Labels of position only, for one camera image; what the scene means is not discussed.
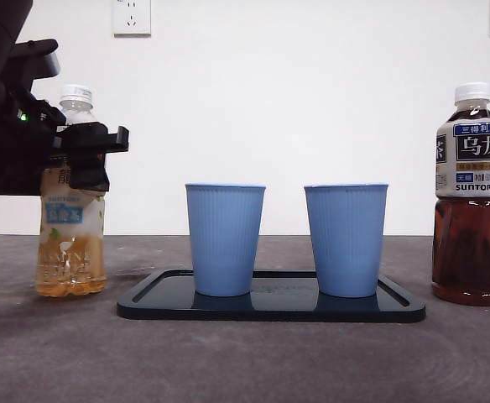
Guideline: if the pale jasmine oolong tea bottle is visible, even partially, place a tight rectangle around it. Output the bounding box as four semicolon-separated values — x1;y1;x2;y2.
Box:
34;83;107;298

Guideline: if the blue ribbed plastic cup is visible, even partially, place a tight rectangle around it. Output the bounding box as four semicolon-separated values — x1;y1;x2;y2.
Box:
304;182;390;299
185;182;268;298

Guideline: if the dark oolong tea bottle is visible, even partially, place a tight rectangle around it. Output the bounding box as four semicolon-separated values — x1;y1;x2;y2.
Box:
431;82;490;307

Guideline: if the dark blue rectangular tray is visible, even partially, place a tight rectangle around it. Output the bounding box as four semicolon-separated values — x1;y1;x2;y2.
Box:
116;269;427;323

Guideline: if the white wall socket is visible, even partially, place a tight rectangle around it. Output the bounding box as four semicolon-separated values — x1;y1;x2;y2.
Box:
112;0;152;37

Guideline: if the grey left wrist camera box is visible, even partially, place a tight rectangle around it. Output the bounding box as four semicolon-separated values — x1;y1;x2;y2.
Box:
8;39;62;81

